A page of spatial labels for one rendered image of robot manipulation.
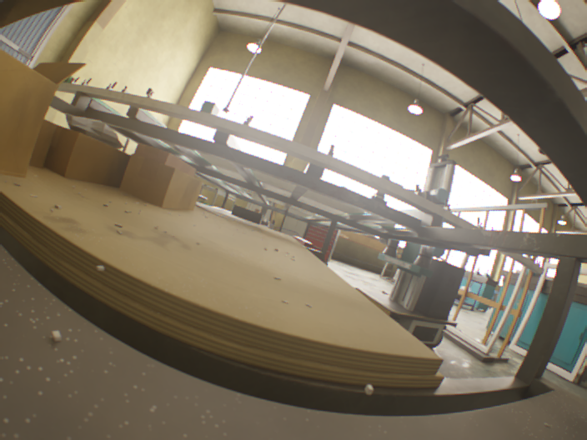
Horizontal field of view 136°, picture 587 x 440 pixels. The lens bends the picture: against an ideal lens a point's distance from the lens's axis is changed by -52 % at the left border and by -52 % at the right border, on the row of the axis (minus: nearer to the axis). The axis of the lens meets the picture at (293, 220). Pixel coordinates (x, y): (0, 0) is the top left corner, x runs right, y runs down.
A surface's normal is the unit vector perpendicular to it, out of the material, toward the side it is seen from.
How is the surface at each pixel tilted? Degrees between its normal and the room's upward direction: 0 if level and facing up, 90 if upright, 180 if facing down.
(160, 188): 90
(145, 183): 90
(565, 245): 90
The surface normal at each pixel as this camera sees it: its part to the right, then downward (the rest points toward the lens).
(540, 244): -0.94, -0.33
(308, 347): 0.11, 0.02
